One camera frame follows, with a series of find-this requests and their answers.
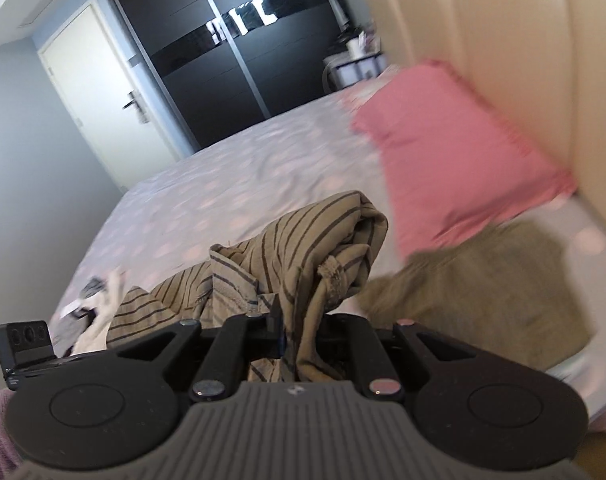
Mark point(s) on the bed with polka-dot sheet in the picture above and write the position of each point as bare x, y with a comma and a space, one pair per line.
208, 175

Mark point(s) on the beige padded headboard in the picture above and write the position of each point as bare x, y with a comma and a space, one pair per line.
533, 35

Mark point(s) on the white door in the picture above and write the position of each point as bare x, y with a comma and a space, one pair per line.
93, 85

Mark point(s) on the white textured garment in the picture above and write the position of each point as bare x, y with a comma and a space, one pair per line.
103, 320

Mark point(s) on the white nightstand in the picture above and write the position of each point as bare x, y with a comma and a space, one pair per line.
355, 72

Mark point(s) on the olive green garment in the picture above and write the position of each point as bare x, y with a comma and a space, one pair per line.
483, 290

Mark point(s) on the grey garment with black trim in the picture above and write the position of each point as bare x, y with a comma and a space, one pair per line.
70, 330

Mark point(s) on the dark sliding-door wardrobe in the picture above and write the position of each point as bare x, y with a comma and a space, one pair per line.
208, 85

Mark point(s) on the white cup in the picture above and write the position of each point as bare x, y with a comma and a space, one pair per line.
354, 47

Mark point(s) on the brown striped shirt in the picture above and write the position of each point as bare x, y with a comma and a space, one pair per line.
293, 245

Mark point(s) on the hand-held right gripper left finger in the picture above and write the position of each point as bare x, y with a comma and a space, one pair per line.
274, 327

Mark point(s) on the patterned pink pillow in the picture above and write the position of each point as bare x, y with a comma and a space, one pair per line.
358, 97

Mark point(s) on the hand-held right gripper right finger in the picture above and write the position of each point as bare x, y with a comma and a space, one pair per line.
355, 340

